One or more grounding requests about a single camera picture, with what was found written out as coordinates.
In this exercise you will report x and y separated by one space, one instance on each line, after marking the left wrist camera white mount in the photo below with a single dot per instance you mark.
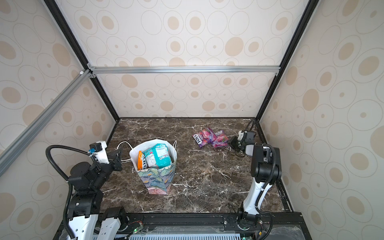
98 152

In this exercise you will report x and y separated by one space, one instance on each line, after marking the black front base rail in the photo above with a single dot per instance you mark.
186 226

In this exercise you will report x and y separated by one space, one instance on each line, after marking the black right corner post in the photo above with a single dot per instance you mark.
299 32

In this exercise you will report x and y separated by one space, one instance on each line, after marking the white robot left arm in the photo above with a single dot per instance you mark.
87 180

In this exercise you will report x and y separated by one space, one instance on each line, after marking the pink candy packet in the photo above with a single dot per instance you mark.
221 140

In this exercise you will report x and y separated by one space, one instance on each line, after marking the silver rear aluminium rail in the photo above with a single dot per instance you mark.
182 70

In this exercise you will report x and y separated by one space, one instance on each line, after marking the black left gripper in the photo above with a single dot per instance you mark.
115 158

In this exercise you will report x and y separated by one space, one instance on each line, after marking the silver left aluminium rail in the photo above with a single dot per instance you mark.
26 137

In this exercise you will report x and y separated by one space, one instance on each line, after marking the teal snack packet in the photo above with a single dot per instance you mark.
158 156

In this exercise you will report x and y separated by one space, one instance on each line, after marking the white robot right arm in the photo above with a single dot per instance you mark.
265 171

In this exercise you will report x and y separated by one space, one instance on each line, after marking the white floral paper bag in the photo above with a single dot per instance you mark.
157 181

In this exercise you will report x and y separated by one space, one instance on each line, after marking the purple Fox's candy packet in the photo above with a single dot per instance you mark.
204 137

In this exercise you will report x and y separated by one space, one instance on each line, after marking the orange snack packet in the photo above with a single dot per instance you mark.
140 161

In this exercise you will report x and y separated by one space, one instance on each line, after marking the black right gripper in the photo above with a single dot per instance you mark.
234 141

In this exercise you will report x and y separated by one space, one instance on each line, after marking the silver aluminium rail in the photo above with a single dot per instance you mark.
26 137
182 70

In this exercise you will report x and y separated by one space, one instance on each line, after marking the black left corner post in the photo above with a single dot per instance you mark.
75 46

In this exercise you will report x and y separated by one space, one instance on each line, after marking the black corner post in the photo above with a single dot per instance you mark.
75 46
299 32

